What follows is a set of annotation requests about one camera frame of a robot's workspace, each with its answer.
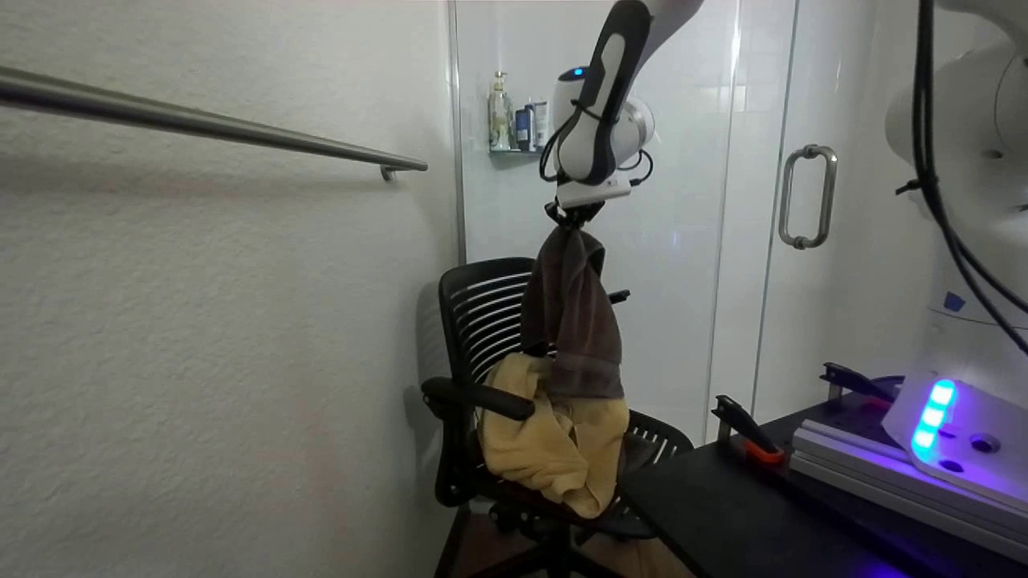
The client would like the tall soap bottle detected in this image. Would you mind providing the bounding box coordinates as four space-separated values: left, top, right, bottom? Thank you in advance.
485 68 517 155

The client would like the yellow towel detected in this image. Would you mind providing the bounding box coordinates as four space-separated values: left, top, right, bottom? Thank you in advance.
471 349 636 524

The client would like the brown towel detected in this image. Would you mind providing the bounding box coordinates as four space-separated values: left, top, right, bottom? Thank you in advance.
517 219 629 406

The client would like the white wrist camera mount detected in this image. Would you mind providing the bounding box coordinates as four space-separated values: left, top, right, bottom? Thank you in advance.
550 173 636 212

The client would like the chrome door handle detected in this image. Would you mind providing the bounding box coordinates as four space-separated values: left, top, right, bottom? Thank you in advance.
773 141 841 255

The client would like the black mesh office chair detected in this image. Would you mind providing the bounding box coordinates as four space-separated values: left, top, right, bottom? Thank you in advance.
418 255 699 578

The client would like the metal towel rail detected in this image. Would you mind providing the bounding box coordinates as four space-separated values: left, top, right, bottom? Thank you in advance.
0 63 432 182

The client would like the black purple clamp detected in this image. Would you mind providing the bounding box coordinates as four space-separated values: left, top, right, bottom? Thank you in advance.
819 361 909 407

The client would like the aluminium base plate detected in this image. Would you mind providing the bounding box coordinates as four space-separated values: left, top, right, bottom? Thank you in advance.
788 399 1028 568

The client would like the orange black clamp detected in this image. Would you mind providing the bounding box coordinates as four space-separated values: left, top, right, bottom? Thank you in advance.
709 391 792 472

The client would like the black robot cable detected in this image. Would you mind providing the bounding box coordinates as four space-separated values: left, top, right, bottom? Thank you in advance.
896 0 1028 361

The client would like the glass shower door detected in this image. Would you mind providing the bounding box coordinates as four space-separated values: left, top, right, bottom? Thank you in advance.
704 0 946 428

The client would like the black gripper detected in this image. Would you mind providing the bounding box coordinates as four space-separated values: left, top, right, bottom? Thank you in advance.
542 195 606 232

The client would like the short toiletry bottle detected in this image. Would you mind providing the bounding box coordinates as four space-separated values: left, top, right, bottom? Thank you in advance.
512 99 550 155

